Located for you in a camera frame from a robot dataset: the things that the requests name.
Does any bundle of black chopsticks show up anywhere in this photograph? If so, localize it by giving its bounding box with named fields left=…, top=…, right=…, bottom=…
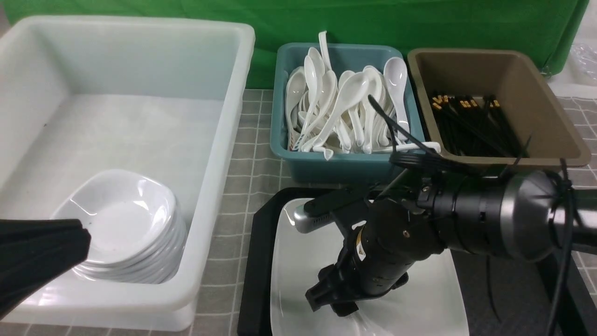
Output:
left=429, top=91, right=528, bottom=159

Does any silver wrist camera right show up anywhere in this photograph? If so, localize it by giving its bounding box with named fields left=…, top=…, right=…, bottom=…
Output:
left=293, top=186, right=371, bottom=237

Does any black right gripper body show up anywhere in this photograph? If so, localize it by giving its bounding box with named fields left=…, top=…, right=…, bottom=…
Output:
left=305, top=188, right=446, bottom=317

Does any black serving tray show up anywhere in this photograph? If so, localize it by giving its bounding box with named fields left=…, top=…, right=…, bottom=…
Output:
left=233, top=187, right=596, bottom=336

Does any large white plastic tub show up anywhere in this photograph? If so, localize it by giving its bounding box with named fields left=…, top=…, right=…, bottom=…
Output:
left=1, top=16, right=255, bottom=331

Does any grey checked tablecloth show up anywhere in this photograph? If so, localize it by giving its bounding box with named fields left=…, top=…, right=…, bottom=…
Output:
left=0, top=89, right=597, bottom=336

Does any brown plastic bin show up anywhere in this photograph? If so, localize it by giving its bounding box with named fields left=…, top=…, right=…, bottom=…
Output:
left=407, top=48, right=591, bottom=171

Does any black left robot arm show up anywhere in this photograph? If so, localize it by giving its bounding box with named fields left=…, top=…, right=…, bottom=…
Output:
left=0, top=219, right=91, bottom=318

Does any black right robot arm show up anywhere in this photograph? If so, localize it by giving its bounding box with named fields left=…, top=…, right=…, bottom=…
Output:
left=294, top=170, right=596, bottom=317

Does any pile of white spoons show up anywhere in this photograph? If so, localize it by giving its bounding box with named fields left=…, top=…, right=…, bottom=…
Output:
left=285, top=31, right=414, bottom=161

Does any stack of white dishes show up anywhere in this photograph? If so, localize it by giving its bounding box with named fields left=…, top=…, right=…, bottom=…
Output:
left=52, top=169, right=188, bottom=284

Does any teal plastic bin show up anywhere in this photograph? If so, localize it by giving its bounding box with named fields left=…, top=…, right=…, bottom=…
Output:
left=270, top=42, right=402, bottom=184

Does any green cloth backdrop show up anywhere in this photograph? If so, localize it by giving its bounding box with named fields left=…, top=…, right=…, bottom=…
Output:
left=2, top=0, right=588, bottom=89

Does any large white square plate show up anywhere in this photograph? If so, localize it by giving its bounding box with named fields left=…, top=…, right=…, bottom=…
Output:
left=270, top=198, right=469, bottom=336

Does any clear plastic bag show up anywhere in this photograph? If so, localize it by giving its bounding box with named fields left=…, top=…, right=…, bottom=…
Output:
left=570, top=42, right=597, bottom=86

